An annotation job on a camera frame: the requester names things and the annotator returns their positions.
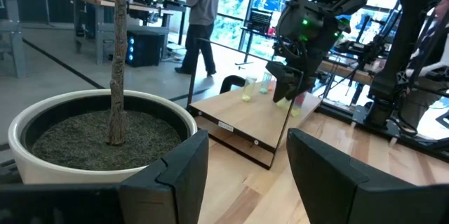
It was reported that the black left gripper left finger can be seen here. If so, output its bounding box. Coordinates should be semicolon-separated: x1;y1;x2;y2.
118;129;210;224

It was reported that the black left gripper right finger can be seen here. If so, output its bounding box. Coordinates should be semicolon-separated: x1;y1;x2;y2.
286;127;449;224

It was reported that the small yellow medicine bottle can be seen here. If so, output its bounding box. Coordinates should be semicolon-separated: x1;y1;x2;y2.
241;75;258;103
275;96;302;118

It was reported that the black perforated crate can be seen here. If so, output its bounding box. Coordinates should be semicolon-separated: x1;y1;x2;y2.
247;8;274;35

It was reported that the person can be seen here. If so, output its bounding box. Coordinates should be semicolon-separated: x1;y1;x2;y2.
174;0;221;77

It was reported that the white plant pot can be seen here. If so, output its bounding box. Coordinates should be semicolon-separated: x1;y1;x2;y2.
7;88;199;185

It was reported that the black computer tower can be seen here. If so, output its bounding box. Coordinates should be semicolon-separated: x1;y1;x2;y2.
125;29;166;68

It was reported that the wooden workbench with gray legs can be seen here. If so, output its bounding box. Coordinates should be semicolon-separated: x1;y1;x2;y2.
69;0;187;65

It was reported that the gray metal table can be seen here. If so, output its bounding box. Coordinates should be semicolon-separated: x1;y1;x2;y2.
0;0;27;79

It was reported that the black arched bracket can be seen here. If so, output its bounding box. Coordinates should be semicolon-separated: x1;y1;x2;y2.
219;74;247;95

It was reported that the wooden shelf with black frame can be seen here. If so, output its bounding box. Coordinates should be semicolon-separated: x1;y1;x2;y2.
185;37;323;171

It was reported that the black aluminium table frame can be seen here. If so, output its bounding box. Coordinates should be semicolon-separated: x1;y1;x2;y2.
315;103;449;164

